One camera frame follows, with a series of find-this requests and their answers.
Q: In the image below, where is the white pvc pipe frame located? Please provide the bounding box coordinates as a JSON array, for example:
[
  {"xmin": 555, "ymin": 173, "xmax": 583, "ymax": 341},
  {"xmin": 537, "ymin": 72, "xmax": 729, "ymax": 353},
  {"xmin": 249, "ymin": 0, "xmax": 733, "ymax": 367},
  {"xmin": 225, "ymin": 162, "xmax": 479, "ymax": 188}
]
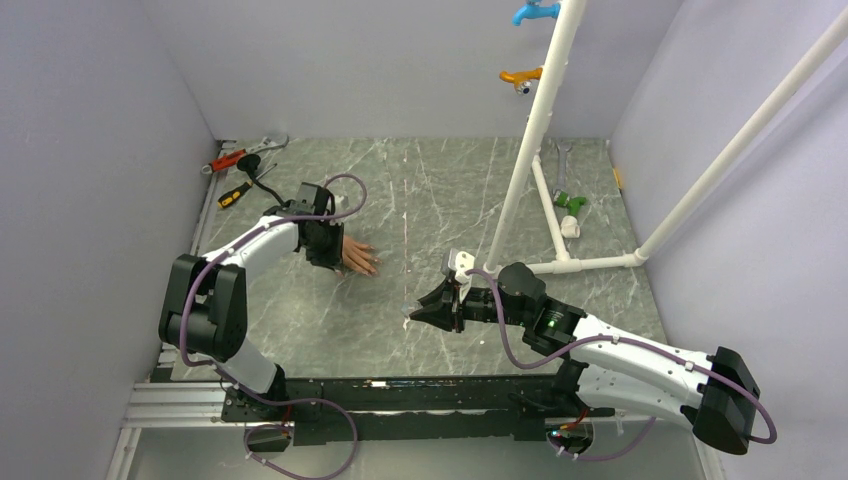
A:
[{"xmin": 484, "ymin": 1, "xmax": 847, "ymax": 275}]

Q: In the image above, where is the yellow black screwdriver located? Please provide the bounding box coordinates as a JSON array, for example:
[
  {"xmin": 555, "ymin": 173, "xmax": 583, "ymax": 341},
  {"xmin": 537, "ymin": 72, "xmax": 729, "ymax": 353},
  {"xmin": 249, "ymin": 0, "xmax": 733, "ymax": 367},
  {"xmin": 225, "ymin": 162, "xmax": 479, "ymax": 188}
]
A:
[{"xmin": 217, "ymin": 160, "xmax": 278, "ymax": 210}]

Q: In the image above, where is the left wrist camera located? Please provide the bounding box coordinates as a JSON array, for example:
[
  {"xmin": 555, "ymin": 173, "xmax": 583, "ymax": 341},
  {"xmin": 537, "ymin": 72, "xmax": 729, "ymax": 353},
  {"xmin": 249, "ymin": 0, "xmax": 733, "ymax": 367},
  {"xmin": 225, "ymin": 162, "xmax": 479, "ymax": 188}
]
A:
[{"xmin": 290, "ymin": 182, "xmax": 337, "ymax": 216}]

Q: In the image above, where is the black hand stand cable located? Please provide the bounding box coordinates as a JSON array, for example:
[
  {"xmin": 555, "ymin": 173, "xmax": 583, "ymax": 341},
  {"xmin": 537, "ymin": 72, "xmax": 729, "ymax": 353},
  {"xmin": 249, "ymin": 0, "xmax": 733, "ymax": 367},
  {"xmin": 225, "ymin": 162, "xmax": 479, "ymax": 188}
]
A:
[{"xmin": 235, "ymin": 152, "xmax": 287, "ymax": 207}]

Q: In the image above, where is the orange faucet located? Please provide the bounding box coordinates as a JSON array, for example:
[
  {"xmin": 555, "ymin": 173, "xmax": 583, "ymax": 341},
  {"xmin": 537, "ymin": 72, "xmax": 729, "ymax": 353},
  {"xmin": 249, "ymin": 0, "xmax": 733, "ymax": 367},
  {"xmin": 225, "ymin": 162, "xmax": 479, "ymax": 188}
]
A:
[{"xmin": 499, "ymin": 67, "xmax": 543, "ymax": 95}]

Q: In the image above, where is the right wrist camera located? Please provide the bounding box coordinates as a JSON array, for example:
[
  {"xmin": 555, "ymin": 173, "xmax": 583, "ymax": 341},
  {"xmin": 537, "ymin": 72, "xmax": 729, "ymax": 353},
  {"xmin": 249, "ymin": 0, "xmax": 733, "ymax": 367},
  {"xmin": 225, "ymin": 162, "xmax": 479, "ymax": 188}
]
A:
[{"xmin": 441, "ymin": 248, "xmax": 476, "ymax": 285}]

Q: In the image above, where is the mannequin practice hand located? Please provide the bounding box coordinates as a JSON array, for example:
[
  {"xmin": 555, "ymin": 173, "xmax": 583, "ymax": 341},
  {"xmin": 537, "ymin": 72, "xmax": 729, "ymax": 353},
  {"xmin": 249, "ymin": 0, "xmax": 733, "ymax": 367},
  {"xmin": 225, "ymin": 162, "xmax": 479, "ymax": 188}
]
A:
[{"xmin": 336, "ymin": 235, "xmax": 380, "ymax": 278}]

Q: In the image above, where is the green faucet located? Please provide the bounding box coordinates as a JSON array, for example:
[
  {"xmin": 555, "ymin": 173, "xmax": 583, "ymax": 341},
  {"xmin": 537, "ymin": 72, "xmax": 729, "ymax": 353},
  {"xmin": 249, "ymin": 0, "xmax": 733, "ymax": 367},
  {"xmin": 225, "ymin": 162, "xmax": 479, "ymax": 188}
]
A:
[{"xmin": 552, "ymin": 190, "xmax": 587, "ymax": 217}]

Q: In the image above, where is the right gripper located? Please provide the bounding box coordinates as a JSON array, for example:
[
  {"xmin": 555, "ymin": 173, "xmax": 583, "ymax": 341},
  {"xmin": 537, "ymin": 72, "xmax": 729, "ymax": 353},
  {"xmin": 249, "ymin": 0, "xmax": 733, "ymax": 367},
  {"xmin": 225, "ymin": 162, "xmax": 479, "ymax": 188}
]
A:
[{"xmin": 411, "ymin": 277, "xmax": 529, "ymax": 333}]

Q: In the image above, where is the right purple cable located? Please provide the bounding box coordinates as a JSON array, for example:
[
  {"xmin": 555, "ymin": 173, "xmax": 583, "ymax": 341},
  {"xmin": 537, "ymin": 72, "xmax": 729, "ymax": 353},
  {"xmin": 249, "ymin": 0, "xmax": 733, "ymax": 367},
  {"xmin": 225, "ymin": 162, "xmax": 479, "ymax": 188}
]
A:
[{"xmin": 466, "ymin": 267, "xmax": 779, "ymax": 464}]

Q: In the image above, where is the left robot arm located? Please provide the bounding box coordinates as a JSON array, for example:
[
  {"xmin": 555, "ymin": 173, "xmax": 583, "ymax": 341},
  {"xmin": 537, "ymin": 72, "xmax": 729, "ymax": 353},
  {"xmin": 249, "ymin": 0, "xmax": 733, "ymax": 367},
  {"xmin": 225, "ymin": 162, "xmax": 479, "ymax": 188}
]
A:
[{"xmin": 158, "ymin": 183, "xmax": 344, "ymax": 420}]

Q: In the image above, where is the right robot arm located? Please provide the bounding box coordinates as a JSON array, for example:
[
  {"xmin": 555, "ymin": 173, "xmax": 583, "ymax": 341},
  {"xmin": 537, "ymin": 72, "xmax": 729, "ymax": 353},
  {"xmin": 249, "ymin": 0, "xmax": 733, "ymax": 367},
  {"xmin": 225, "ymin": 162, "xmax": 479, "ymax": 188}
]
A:
[{"xmin": 409, "ymin": 263, "xmax": 777, "ymax": 455}]

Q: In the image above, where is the clear nail polish bottle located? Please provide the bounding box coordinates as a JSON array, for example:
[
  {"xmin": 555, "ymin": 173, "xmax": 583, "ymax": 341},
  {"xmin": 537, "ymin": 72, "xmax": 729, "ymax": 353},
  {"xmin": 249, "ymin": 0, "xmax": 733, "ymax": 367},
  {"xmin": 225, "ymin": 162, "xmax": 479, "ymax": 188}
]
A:
[{"xmin": 401, "ymin": 301, "xmax": 420, "ymax": 318}]

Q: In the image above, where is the blue faucet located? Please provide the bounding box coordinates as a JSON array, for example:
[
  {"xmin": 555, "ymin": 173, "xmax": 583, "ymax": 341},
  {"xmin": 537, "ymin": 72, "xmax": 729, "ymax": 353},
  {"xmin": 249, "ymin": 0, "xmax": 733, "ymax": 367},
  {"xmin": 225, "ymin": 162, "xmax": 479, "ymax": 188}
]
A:
[{"xmin": 511, "ymin": 0, "xmax": 561, "ymax": 26}]

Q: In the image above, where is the red handled adjustable wrench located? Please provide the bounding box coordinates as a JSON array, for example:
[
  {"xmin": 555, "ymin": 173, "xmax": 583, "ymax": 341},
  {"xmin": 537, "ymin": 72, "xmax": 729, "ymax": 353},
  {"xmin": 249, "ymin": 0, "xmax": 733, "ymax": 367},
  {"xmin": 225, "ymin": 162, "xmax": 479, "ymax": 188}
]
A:
[{"xmin": 200, "ymin": 134, "xmax": 290, "ymax": 175}]

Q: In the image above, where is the silver spanner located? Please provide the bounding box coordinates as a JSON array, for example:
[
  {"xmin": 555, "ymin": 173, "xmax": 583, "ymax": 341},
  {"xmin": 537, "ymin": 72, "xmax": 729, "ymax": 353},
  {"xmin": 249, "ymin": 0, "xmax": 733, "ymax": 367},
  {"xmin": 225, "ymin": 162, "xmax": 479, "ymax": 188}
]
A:
[{"xmin": 555, "ymin": 141, "xmax": 572, "ymax": 192}]

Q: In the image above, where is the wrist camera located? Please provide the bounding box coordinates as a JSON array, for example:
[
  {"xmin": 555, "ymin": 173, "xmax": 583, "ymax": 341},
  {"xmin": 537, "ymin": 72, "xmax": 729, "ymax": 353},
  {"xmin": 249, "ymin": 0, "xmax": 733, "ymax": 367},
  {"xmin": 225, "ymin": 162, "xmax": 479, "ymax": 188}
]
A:
[
  {"xmin": 441, "ymin": 248, "xmax": 476, "ymax": 285},
  {"xmin": 290, "ymin": 182, "xmax": 337, "ymax": 216}
]

